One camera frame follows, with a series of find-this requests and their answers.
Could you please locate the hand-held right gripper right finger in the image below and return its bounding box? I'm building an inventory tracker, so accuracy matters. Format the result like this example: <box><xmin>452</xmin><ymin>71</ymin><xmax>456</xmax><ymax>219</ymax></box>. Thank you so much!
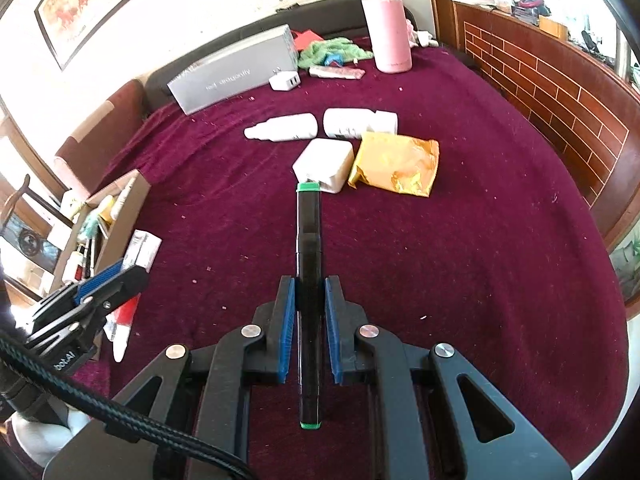
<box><xmin>325</xmin><ymin>276</ymin><xmax>572</xmax><ymax>480</ymax></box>

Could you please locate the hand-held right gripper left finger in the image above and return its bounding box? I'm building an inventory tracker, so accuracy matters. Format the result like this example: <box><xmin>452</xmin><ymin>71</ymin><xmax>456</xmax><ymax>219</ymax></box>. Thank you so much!
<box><xmin>42</xmin><ymin>276</ymin><xmax>297</xmax><ymax>480</ymax></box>

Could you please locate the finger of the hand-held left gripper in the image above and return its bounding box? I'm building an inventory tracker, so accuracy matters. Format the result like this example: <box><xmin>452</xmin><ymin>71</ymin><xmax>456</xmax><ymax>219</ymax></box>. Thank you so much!
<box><xmin>85</xmin><ymin>265</ymin><xmax>151</xmax><ymax>322</ymax></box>
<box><xmin>74</xmin><ymin>259</ymin><xmax>127</xmax><ymax>307</ymax></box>

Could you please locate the small white medicine bottle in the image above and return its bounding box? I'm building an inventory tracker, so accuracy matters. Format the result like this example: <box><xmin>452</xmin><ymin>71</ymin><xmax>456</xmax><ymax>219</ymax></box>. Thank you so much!
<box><xmin>62</xmin><ymin>248</ymin><xmax>84</xmax><ymax>284</ymax></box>

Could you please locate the red and white tube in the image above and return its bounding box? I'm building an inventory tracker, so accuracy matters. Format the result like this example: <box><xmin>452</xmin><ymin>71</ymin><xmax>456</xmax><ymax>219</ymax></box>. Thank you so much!
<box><xmin>103</xmin><ymin>294</ymin><xmax>142</xmax><ymax>363</ymax></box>

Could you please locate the green cap black marker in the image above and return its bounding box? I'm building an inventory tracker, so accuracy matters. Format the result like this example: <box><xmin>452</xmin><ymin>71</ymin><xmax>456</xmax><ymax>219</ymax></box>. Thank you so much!
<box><xmin>295</xmin><ymin>182</ymin><xmax>324</xmax><ymax>432</ymax></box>

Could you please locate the cardboard box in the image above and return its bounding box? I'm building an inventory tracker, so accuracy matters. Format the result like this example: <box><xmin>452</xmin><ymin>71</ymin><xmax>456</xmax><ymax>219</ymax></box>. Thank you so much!
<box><xmin>47</xmin><ymin>169</ymin><xmax>152</xmax><ymax>311</ymax></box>

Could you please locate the person's left hand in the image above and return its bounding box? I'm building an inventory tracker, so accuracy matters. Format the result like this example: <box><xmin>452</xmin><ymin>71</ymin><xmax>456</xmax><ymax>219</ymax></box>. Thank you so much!
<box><xmin>10</xmin><ymin>406</ymin><xmax>77</xmax><ymax>466</ymax></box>

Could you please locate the white carton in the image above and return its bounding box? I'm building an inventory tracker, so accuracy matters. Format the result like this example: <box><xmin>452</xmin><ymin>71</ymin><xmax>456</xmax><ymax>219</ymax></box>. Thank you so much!
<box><xmin>121</xmin><ymin>229</ymin><xmax>163</xmax><ymax>269</ymax></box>

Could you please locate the teal printed pack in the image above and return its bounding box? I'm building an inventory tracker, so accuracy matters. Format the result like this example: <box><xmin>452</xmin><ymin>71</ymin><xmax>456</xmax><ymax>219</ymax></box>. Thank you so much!
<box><xmin>80</xmin><ymin>212</ymin><xmax>104</xmax><ymax>241</ymax></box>

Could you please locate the brown cushioned chair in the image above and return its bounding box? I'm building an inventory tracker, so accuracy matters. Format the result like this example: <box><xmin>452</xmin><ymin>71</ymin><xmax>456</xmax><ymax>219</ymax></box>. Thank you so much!
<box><xmin>53</xmin><ymin>78</ymin><xmax>146</xmax><ymax>199</ymax></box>

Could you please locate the white power adapter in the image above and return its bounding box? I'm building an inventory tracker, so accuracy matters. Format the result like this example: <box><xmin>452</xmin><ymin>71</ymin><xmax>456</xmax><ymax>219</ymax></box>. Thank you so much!
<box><xmin>292</xmin><ymin>138</ymin><xmax>355</xmax><ymax>195</ymax></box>

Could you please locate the orange foil packet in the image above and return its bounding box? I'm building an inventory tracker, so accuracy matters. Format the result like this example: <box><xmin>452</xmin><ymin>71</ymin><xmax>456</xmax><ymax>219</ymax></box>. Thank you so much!
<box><xmin>347</xmin><ymin>132</ymin><xmax>440</xmax><ymax>199</ymax></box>

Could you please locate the white spray bottle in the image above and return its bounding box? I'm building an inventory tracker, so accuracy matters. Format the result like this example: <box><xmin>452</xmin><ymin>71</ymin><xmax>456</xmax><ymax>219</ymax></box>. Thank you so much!
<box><xmin>244</xmin><ymin>112</ymin><xmax>320</xmax><ymax>144</ymax></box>

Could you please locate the white pill bottle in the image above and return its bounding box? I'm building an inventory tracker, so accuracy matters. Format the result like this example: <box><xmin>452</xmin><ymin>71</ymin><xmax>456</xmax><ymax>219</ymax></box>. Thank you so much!
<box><xmin>322</xmin><ymin>107</ymin><xmax>400</xmax><ymax>140</ymax></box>

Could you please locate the grey shoe box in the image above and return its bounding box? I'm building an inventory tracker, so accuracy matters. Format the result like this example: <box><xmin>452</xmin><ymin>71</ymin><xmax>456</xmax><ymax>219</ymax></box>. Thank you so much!
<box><xmin>167</xmin><ymin>24</ymin><xmax>300</xmax><ymax>115</ymax></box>

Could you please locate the white USB charger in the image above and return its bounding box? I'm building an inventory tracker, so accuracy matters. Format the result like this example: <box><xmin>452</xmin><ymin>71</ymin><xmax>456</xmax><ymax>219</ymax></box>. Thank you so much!
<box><xmin>268</xmin><ymin>70</ymin><xmax>301</xmax><ymax>93</ymax></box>

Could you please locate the pink and white tube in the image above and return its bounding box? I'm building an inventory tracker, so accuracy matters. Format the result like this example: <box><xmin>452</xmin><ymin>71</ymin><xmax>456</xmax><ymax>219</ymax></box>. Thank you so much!
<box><xmin>308</xmin><ymin>64</ymin><xmax>365</xmax><ymax>81</ymax></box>

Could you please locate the framed painting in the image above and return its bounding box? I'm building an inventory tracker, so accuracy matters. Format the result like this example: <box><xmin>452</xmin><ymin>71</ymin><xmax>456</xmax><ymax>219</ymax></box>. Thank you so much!
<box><xmin>34</xmin><ymin>0</ymin><xmax>197</xmax><ymax>71</ymax></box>

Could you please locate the green cloth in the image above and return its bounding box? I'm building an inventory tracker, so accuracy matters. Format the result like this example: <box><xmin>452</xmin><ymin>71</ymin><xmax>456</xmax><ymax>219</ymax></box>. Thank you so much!
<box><xmin>297</xmin><ymin>36</ymin><xmax>375</xmax><ymax>70</ymax></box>

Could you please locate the red paper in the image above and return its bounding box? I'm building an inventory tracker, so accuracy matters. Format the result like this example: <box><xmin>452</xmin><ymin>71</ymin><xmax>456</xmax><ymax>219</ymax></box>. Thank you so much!
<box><xmin>292</xmin><ymin>30</ymin><xmax>324</xmax><ymax>52</ymax></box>

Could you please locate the pink water bottle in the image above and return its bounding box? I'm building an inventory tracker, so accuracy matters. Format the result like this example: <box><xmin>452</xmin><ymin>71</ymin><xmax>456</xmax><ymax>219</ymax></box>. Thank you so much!
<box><xmin>361</xmin><ymin>0</ymin><xmax>414</xmax><ymax>74</ymax></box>

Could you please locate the wooden cabinet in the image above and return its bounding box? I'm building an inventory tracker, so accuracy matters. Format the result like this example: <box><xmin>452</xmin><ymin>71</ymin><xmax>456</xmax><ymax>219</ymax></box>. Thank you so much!
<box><xmin>424</xmin><ymin>0</ymin><xmax>640</xmax><ymax>252</ymax></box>

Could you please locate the black braided cable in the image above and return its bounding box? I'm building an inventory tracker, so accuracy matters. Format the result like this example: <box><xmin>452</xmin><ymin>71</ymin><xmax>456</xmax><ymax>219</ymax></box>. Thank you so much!
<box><xmin>0</xmin><ymin>330</ymin><xmax>257</xmax><ymax>480</ymax></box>

